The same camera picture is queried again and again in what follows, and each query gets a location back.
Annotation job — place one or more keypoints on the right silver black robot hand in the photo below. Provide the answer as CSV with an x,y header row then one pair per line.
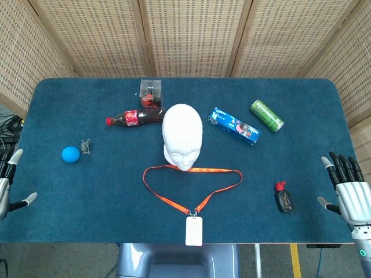
x,y
353,199

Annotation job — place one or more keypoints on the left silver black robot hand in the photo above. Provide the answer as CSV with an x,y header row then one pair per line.
x,y
4,191

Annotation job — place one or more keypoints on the white badge card holder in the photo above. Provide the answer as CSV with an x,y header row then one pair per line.
x,y
194,231

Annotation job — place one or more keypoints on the black box under table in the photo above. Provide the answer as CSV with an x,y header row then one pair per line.
x,y
323,245

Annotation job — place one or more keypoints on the small black bottle red cap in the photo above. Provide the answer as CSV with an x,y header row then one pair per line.
x,y
284,199

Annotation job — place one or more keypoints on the blue ball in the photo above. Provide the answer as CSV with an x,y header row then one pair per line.
x,y
70,154

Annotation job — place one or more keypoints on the dark blue carpet mat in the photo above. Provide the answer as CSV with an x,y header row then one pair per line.
x,y
87,202

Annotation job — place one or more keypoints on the small metal clip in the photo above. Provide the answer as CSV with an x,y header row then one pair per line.
x,y
86,146

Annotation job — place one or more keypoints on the white table leg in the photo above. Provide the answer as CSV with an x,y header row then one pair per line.
x,y
258,260

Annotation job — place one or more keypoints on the green drink can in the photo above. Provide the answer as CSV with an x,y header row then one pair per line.
x,y
266,115

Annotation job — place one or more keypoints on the blue toothpaste box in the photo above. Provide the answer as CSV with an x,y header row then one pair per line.
x,y
234,126

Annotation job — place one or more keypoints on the cola bottle red cap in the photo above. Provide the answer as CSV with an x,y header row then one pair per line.
x,y
145,116

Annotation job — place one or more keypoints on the clear plastic box red contents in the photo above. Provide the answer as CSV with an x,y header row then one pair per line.
x,y
150,92

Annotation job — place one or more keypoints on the grey-blue robot torso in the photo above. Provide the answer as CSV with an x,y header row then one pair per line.
x,y
179,260

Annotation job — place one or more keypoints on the white foam mannequin head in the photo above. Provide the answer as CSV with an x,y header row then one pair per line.
x,y
182,130

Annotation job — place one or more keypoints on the woven bamboo folding screen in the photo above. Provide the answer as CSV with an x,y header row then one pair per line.
x,y
191,37

